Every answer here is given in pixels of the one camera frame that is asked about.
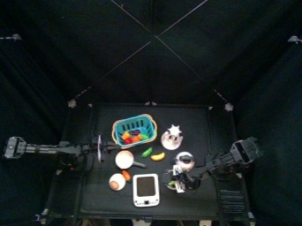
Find white and black round toy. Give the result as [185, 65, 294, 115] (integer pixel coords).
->
[173, 151, 196, 172]

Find white toy frying pan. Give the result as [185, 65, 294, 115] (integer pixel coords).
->
[114, 149, 147, 170]

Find yellow banana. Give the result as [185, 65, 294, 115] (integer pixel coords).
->
[149, 152, 165, 162]

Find white toy scale black screen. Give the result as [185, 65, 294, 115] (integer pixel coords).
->
[131, 173, 161, 208]

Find green toy pepper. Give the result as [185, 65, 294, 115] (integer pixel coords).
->
[140, 147, 155, 159]

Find white oval toy plate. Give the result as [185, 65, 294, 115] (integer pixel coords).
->
[160, 131, 184, 151]

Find orange toy carrot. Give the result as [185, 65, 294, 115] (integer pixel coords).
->
[121, 169, 132, 182]

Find black ribbed panel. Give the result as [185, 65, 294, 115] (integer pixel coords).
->
[216, 188, 245, 214]

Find teal basket with orange handle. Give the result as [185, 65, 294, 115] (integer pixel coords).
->
[110, 113, 159, 148]

